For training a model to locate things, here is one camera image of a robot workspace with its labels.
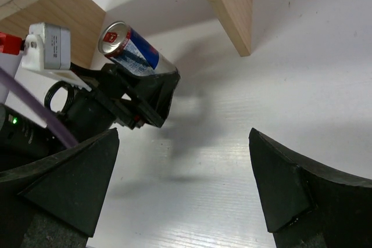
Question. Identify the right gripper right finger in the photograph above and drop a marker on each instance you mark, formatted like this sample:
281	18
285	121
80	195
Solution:
306	203

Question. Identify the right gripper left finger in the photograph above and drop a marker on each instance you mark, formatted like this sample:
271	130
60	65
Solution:
56	201

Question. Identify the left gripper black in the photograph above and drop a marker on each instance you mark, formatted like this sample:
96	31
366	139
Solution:
149	101

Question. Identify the silver can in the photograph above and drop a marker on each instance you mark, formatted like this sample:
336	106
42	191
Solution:
121	44

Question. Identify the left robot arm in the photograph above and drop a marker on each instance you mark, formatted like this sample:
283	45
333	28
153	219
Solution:
23	141

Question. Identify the wooden two-tier shelf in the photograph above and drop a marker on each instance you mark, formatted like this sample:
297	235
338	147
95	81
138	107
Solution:
185	31

